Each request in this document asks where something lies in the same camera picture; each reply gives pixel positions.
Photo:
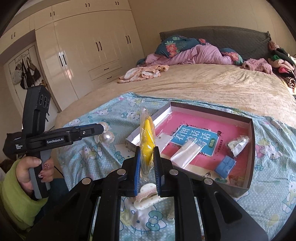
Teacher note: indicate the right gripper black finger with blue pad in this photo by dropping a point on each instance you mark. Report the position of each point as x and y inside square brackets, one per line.
[91, 209]
[203, 210]

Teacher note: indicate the cream polka dot hair clip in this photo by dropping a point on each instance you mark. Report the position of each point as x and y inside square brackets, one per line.
[147, 197]

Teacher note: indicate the Hello Kitty blue sheet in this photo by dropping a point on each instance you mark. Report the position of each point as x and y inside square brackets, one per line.
[274, 167]

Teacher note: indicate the dark grey headboard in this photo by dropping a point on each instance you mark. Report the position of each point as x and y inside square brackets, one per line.
[246, 42]

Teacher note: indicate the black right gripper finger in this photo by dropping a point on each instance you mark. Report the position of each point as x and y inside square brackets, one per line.
[79, 132]

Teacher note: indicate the blue plastic case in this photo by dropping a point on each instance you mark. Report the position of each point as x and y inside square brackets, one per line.
[225, 166]

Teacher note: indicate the beige bed blanket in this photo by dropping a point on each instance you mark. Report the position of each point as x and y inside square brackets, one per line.
[229, 85]

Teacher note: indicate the clear bag of jewelry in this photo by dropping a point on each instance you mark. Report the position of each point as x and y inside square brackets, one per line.
[237, 145]

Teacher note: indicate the pink fuzzy garment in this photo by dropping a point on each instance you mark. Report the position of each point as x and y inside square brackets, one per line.
[260, 65]

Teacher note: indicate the pearl hair accessory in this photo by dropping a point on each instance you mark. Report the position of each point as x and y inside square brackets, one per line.
[107, 136]

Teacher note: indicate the purple duvet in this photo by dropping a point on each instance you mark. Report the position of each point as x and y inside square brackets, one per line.
[200, 54]

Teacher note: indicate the grey cardboard box tray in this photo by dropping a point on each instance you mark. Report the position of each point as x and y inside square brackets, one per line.
[162, 139]

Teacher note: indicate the hanging bags on door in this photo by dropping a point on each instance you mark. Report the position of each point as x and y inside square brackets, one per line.
[26, 74]

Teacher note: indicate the green sleeve forearm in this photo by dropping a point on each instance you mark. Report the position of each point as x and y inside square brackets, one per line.
[20, 209]

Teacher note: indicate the cream wardrobe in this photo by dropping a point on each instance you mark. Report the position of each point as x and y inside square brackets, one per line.
[82, 44]

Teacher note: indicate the yellow item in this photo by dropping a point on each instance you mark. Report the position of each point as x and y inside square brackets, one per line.
[147, 143]

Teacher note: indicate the peach clothes on bed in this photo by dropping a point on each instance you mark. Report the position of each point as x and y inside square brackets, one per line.
[143, 73]

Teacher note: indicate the clear flat plastic bag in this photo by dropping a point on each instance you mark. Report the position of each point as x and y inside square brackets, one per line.
[186, 153]

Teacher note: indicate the pile of clothes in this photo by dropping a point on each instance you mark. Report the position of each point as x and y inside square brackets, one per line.
[283, 65]

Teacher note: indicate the floral dark blue pillow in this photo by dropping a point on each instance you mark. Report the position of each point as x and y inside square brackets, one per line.
[175, 44]

